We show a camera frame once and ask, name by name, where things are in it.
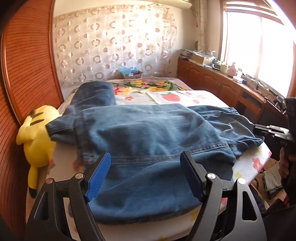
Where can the white jar on counter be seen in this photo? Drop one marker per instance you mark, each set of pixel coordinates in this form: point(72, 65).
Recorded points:
point(224, 68)

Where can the wooden framed window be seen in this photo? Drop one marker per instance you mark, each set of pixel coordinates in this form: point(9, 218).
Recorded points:
point(256, 41)

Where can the blue denim jeans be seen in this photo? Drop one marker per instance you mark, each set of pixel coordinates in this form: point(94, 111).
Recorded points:
point(145, 181)

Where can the white tissue pack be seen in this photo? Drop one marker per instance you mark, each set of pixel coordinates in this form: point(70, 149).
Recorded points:
point(238, 79)

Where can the long wooden cabinet counter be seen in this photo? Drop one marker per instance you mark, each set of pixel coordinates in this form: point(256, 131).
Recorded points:
point(246, 101)

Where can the wooden louvered wardrobe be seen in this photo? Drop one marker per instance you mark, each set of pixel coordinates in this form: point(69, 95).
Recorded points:
point(28, 81)

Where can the pink bottle on counter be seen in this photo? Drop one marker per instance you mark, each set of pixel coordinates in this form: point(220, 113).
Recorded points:
point(232, 70)

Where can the beige side window curtain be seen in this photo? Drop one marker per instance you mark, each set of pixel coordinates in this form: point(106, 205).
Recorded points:
point(201, 23)

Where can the circle patterned sheer curtain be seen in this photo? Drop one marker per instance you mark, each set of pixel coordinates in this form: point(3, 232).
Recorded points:
point(94, 43)

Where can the flower patterned pink blanket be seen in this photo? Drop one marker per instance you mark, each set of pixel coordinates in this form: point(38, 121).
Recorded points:
point(147, 84)

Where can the cardboard box on counter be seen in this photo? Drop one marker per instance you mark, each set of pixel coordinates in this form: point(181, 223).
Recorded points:
point(202, 59)

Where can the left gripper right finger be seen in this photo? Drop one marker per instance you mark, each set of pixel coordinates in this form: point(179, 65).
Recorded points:
point(196, 176)

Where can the floral bed sheet mattress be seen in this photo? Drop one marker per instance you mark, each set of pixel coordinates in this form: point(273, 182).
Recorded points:
point(64, 165)

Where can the yellow Pikachu plush toy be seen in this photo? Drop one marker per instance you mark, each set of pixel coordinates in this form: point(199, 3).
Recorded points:
point(37, 145)

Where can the cardboard box with blue items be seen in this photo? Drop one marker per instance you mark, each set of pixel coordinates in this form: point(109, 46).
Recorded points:
point(130, 73)

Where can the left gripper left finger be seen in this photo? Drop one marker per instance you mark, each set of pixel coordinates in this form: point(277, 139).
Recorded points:
point(95, 175)

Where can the white wall air conditioner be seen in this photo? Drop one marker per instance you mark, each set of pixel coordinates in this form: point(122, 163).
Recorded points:
point(182, 4)

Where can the person right hand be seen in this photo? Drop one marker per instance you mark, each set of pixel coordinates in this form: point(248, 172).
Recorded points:
point(283, 164)

